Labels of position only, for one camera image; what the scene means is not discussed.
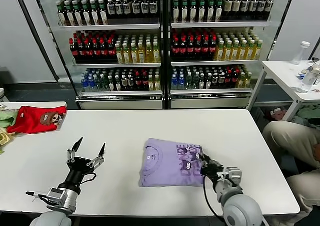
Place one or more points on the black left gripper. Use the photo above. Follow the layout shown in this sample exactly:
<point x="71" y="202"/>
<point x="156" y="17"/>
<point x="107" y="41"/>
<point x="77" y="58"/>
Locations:
<point x="77" y="171"/>

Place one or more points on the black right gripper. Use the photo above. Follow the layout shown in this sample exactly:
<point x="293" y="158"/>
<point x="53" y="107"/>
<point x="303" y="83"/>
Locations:
<point x="213" y="174"/>

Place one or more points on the purple printed t-shirt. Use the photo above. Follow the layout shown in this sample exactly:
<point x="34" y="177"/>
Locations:
<point x="162" y="168"/>

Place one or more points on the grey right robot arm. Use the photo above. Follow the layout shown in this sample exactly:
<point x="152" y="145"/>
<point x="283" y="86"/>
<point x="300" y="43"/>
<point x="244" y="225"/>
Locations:
<point x="240" y="208"/>

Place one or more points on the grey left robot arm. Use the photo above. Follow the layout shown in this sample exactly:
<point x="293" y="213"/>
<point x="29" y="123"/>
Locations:
<point x="50" y="219"/>

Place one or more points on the red dark clothes pile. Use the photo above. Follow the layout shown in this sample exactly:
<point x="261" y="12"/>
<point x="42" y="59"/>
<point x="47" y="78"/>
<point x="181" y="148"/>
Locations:
<point x="275" y="114"/>

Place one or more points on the green clothes pile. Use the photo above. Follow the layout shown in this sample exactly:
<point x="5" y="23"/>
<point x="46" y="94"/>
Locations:
<point x="307" y="114"/>

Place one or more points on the person's bare hand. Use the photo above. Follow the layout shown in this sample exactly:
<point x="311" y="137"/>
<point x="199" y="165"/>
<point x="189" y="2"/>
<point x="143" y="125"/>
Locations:
<point x="317" y="150"/>

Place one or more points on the glass beverage display cabinet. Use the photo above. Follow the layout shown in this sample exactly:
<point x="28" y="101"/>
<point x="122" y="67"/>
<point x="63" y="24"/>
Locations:
<point x="210" y="102"/>
<point x="120" y="102"/>

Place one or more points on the red bear-print t-shirt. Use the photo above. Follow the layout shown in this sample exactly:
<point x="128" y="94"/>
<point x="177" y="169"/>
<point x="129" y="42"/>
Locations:
<point x="30" y="120"/>

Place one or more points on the dark mesh storage crate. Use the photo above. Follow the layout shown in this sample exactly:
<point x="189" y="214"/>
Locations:
<point x="258" y="119"/>

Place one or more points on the small blue water bottle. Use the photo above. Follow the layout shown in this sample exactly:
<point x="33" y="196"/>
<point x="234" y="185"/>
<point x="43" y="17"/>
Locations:
<point x="92" y="84"/>
<point x="181" y="82"/>
<point x="174" y="82"/>
<point x="84" y="84"/>

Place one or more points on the small green clear bottle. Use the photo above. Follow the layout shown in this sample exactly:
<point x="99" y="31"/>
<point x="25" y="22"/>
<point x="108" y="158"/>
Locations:
<point x="99" y="83"/>
<point x="189" y="82"/>
<point x="196" y="82"/>

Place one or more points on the small dark bottle white cap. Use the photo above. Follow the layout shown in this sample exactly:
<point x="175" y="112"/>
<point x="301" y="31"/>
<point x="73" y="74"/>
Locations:
<point x="209" y="82"/>
<point x="118" y="83"/>
<point x="221" y="80"/>
<point x="111" y="84"/>
<point x="215" y="80"/>
<point x="130" y="82"/>
<point x="124" y="82"/>
<point x="202" y="82"/>

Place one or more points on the pale yellow garment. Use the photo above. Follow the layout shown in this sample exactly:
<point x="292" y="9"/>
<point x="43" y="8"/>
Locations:
<point x="3" y="138"/>

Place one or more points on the person in beige trousers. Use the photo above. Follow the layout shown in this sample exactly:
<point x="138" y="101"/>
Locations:
<point x="287" y="138"/>

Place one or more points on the small red-cap cola bottle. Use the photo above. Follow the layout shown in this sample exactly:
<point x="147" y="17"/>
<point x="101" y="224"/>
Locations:
<point x="228" y="80"/>
<point x="234" y="80"/>
<point x="138" y="82"/>
<point x="145" y="82"/>

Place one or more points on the light green garment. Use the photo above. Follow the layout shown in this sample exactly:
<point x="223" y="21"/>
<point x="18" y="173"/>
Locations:
<point x="6" y="118"/>

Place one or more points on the small yellow tea bottle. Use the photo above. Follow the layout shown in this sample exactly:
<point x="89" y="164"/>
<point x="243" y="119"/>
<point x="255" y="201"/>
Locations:
<point x="241" y="80"/>
<point x="151" y="83"/>
<point x="157" y="83"/>
<point x="248" y="80"/>

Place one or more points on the white patterned cloth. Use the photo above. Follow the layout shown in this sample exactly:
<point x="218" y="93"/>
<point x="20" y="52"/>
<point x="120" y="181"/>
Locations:
<point x="3" y="106"/>

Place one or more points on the white metal-legged side table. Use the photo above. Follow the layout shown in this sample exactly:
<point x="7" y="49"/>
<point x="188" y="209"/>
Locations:
<point x="280" y="70"/>

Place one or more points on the clear bottle grey lid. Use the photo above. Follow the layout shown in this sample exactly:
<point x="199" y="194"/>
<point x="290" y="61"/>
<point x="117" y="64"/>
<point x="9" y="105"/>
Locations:
<point x="306" y="82"/>

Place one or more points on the blue yellow small packet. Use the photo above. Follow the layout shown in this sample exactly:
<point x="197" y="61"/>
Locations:
<point x="302" y="73"/>

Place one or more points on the black metal pole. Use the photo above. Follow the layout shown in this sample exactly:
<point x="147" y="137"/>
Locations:
<point x="37" y="33"/>

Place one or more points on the green-cap white-label tea bottle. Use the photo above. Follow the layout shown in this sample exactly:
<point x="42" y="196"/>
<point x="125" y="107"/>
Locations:
<point x="184" y="13"/>
<point x="176" y="13"/>
<point x="201" y="12"/>
<point x="70" y="16"/>
<point x="210" y="12"/>
<point x="95" y="16"/>
<point x="193" y="12"/>
<point x="86" y="16"/>
<point x="103" y="15"/>
<point x="61" y="16"/>
<point x="219" y="11"/>
<point x="78" y="16"/>

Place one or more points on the clear bottle white cap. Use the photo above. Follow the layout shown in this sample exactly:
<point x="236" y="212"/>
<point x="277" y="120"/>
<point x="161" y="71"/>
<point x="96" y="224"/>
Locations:
<point x="300" y="54"/>

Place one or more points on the dark drink bottle white label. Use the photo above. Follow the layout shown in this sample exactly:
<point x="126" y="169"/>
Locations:
<point x="119" y="9"/>
<point x="111" y="9"/>
<point x="127" y="9"/>
<point x="145" y="8"/>
<point x="153" y="8"/>
<point x="136" y="8"/>

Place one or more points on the dark drink bottle beige label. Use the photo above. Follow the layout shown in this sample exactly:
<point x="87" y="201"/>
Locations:
<point x="261" y="5"/>
<point x="269" y="5"/>
<point x="253" y="6"/>
<point x="245" y="6"/>
<point x="227" y="6"/>
<point x="236" y="6"/>

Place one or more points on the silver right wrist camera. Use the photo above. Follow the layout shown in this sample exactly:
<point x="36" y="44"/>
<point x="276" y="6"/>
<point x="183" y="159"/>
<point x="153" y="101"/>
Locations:
<point x="233" y="174"/>

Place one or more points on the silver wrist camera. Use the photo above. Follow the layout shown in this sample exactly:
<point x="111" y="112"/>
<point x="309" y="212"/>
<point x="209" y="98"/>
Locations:
<point x="233" y="174"/>
<point x="56" y="196"/>

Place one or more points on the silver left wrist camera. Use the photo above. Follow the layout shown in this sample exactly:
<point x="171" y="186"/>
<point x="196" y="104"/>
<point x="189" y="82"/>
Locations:
<point x="56" y="196"/>

